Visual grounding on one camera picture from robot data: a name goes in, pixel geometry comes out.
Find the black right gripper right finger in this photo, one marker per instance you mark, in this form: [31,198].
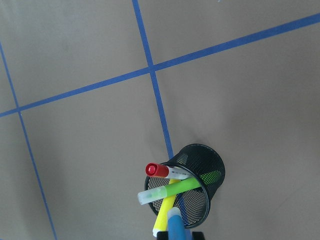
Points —
[197,235]

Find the green highlighter pen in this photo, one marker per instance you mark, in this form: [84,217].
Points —
[161,192]

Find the brown paper table mat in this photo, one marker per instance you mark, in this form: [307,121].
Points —
[91,91]

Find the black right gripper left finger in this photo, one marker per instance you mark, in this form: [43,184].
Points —
[162,235]

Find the blue highlighter pen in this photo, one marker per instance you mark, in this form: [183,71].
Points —
[175,226]

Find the black mesh pen cup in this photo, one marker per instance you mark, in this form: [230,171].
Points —
[206,166]

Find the red capped white marker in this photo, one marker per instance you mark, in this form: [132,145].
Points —
[155,170]

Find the yellow highlighter pen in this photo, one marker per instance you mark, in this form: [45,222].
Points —
[161,221]

